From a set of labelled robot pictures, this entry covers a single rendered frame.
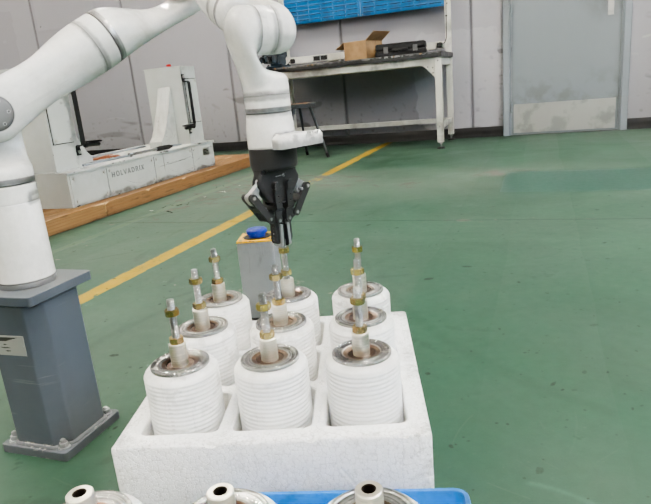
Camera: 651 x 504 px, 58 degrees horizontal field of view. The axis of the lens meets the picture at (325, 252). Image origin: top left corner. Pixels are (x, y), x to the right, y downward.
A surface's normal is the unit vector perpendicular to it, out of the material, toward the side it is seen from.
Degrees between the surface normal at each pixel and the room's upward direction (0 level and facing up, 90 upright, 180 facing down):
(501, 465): 0
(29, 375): 90
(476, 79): 90
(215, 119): 90
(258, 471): 90
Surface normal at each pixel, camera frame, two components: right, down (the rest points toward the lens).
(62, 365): 0.94, 0.01
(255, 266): -0.05, 0.28
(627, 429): -0.09, -0.96
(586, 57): -0.33, 0.29
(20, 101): 0.68, 0.22
